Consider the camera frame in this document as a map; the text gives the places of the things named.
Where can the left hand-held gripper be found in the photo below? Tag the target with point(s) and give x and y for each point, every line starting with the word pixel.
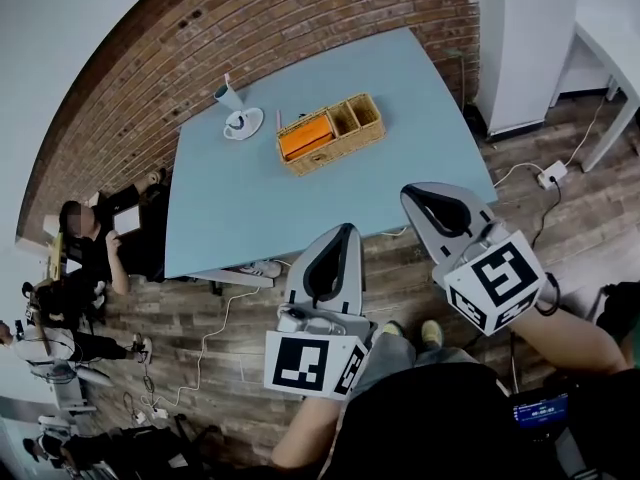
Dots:
pixel 300 363

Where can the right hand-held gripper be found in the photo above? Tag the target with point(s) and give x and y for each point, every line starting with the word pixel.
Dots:
pixel 500 278

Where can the woven wicker holder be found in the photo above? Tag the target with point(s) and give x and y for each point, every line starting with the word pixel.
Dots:
pixel 345 148

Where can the orange tissues pack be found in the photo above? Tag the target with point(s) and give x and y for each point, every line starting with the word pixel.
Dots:
pixel 306 138

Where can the person's right forearm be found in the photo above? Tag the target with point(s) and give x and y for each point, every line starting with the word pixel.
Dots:
pixel 565 338

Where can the person's left forearm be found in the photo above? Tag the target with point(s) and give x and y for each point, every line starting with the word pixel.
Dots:
pixel 310 433

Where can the white sneaker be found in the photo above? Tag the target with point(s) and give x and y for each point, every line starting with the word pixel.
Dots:
pixel 261 269

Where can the person's left shoe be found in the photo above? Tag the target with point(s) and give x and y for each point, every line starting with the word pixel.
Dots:
pixel 394 328

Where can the person's shoe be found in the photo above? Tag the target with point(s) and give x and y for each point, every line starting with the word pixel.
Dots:
pixel 394 328
pixel 432 332

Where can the person's grey trousers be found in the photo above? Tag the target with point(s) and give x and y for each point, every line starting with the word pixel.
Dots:
pixel 400 353

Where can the person's right shoe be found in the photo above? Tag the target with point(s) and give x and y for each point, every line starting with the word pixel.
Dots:
pixel 432 332

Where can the white power strip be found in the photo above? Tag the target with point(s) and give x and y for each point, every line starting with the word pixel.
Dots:
pixel 551 174

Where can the person's black shirt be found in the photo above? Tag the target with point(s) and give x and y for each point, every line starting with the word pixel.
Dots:
pixel 425 428

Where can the black bag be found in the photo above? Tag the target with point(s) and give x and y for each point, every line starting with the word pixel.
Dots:
pixel 620 308

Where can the white tablet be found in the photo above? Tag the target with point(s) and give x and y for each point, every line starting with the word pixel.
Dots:
pixel 127 219

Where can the black device with blue screen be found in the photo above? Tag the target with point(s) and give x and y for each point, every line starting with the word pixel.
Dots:
pixel 540 410

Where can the white charger plug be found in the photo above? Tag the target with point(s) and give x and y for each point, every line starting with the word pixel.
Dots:
pixel 159 412

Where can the white desk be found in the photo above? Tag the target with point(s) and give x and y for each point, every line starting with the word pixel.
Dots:
pixel 607 58

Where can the white floor fan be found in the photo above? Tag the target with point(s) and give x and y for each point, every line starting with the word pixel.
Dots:
pixel 65 383

